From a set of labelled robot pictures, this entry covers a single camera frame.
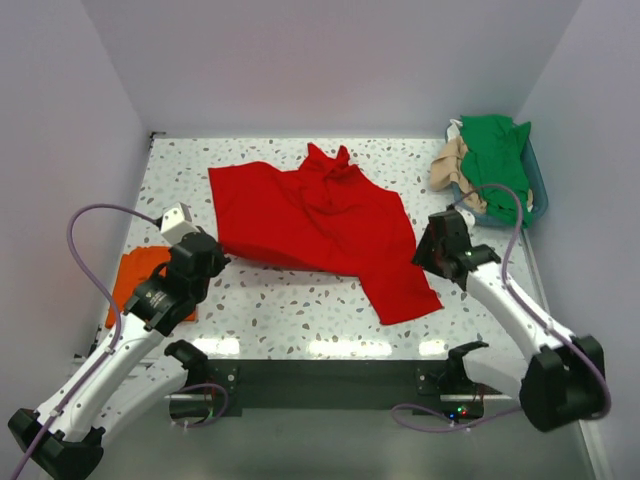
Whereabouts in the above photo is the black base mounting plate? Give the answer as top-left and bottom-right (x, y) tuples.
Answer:
(164, 358), (502, 420)

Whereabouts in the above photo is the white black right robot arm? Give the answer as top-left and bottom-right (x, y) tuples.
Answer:
(413, 207), (611, 432)

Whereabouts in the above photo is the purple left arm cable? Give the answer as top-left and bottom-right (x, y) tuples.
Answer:
(9, 202), (231, 479)

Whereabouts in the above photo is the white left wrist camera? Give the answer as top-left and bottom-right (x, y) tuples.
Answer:
(159, 202), (197, 245)

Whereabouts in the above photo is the white cloth in basket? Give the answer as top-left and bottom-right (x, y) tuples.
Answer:
(445, 119), (463, 142)

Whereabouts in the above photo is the folded orange t shirt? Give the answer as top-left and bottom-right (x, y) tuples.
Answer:
(112, 246), (170, 313)

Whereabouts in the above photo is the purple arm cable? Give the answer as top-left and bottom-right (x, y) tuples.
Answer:
(9, 202), (231, 479)
(390, 183), (614, 432)

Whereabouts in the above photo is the red t shirt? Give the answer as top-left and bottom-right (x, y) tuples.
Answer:
(208, 144), (442, 325)

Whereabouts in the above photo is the blue laundry basket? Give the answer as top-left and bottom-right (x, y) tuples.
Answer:
(451, 138), (548, 228)

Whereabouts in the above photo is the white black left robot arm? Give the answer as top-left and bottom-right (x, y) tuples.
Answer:
(8, 230), (229, 479)

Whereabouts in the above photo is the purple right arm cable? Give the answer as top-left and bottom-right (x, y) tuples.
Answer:
(390, 183), (614, 432)

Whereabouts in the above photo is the aluminium frame rail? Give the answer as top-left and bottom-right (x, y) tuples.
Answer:
(62, 349), (594, 401)

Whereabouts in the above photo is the beige t shirt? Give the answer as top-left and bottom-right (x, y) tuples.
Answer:
(429, 137), (487, 214)

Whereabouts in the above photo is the green t shirt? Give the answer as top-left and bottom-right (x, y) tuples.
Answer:
(460, 114), (533, 228)

